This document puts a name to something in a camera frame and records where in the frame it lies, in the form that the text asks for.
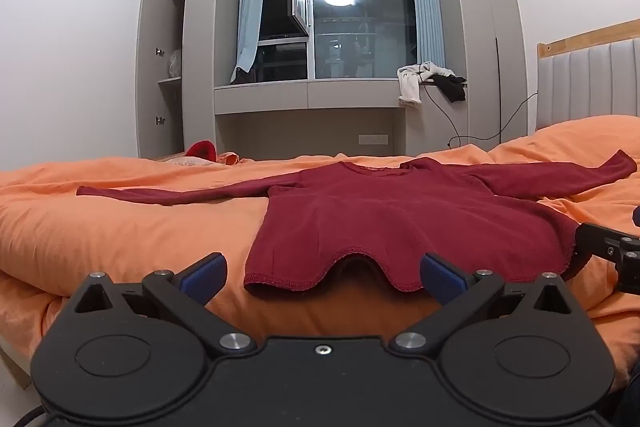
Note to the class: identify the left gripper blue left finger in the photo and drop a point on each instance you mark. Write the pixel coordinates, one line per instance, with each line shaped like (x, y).
(182, 297)

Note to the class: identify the grey padded headboard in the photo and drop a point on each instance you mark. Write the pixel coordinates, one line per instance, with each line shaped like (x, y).
(591, 74)

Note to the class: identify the right light blue curtain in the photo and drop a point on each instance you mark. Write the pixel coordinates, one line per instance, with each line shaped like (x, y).
(430, 44)

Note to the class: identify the white garment on sill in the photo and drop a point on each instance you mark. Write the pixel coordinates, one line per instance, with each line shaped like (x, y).
(411, 78)

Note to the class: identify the light blue curtain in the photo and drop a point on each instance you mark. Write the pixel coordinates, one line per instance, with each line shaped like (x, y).
(430, 44)
(249, 18)

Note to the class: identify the orange duvet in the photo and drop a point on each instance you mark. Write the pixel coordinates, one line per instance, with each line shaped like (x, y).
(51, 239)

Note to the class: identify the left light blue curtain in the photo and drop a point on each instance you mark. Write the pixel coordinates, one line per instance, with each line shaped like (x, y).
(249, 18)

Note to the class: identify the open wardrobe door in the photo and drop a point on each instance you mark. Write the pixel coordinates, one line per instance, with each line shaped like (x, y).
(154, 105)

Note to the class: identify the dark red long-sleeve sweater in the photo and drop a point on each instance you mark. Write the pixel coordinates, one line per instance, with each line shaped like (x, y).
(485, 216)

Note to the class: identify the grey built-in wardrobe unit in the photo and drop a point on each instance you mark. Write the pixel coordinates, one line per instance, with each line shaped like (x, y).
(284, 119)

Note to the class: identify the window with open sash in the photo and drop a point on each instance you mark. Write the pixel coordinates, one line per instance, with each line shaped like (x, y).
(333, 39)

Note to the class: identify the black garment on sill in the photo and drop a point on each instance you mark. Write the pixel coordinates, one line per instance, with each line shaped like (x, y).
(451, 86)

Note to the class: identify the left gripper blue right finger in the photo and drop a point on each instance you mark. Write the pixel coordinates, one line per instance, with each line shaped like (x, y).
(464, 299)

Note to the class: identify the white wall socket plate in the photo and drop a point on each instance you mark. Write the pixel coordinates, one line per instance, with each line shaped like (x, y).
(373, 139)

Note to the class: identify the bright red cloth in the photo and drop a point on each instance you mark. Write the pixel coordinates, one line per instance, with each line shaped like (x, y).
(202, 149)

